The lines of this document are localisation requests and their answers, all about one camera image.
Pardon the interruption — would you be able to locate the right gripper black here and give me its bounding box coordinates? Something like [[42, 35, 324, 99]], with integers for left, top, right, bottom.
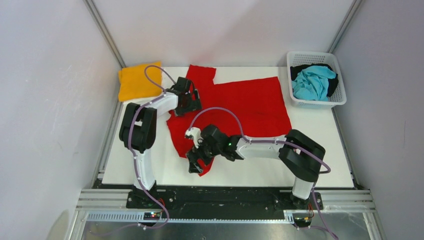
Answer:
[[186, 136, 222, 174]]

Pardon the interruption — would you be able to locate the red t-shirt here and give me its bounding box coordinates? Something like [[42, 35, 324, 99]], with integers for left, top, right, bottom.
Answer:
[[167, 65, 292, 158]]

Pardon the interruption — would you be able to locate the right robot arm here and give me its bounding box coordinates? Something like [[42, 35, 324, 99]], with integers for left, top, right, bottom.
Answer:
[[185, 124, 326, 209]]

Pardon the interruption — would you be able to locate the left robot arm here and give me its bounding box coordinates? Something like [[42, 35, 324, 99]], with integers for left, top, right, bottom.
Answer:
[[118, 77, 202, 208]]

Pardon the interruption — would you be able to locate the folded white t-shirt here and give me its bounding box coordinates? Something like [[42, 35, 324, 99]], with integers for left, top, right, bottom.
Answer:
[[122, 67, 167, 106]]

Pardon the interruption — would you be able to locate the folded orange t-shirt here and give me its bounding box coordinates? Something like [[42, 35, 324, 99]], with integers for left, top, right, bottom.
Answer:
[[118, 61, 162, 102]]

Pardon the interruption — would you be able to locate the left controller board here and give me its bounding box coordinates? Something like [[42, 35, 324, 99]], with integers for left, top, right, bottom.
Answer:
[[143, 211, 162, 221]]

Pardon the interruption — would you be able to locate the controller board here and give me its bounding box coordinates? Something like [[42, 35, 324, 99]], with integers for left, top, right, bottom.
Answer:
[[143, 211, 162, 221], [293, 217, 313, 229]]

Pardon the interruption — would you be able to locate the light blue t-shirt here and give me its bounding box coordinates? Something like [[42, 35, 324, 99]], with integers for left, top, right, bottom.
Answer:
[[291, 64, 337, 102]]

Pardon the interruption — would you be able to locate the white plastic basket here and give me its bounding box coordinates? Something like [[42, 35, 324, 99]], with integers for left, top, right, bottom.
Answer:
[[286, 51, 347, 109]]

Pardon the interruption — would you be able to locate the right controller board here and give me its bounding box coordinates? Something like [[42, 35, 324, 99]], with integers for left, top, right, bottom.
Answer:
[[293, 217, 313, 229]]

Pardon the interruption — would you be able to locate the black t-shirt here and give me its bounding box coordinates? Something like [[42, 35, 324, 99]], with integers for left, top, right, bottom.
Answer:
[[290, 63, 339, 99]]

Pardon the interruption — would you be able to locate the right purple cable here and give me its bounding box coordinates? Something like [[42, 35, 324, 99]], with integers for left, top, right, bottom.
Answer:
[[188, 106, 339, 240]]

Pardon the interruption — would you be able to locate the purple cable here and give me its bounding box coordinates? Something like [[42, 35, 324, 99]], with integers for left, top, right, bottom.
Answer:
[[188, 106, 339, 240], [127, 64, 178, 230]]

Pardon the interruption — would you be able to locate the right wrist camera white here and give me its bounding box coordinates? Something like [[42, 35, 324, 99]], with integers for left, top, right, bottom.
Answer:
[[184, 127, 203, 149]]

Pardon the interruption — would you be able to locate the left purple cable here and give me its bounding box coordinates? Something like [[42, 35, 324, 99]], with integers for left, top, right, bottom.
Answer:
[[127, 64, 178, 230]]

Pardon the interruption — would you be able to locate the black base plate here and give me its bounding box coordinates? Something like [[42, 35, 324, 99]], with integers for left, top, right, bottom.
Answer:
[[126, 185, 324, 221]]

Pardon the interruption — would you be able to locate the aluminium frame rail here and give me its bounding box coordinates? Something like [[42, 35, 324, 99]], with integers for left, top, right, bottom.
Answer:
[[76, 189, 377, 223]]

